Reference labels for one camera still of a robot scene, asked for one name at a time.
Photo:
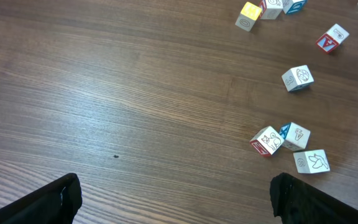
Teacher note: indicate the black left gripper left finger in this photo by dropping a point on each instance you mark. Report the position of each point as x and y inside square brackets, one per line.
[56, 202]

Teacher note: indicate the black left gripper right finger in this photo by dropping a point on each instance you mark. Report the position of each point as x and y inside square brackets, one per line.
[297, 202]

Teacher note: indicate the bird picture red block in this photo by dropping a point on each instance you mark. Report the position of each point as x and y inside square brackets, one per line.
[311, 162]

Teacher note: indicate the number four wooden block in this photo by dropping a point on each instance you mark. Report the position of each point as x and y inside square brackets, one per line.
[295, 136]

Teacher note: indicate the cat picture red block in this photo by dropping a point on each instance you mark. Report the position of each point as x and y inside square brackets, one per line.
[267, 141]

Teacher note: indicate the ball picture blue block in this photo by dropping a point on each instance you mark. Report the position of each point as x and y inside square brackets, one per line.
[297, 78]

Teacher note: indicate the key picture red A block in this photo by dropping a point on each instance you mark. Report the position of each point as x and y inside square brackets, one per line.
[332, 39]

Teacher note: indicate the yellow top letter block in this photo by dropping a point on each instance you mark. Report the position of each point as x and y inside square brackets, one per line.
[248, 16]

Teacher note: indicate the snail picture wooden block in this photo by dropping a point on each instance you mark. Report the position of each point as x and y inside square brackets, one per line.
[270, 9]

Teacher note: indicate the blue sided sailboat block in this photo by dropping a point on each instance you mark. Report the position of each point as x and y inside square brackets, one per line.
[293, 6]

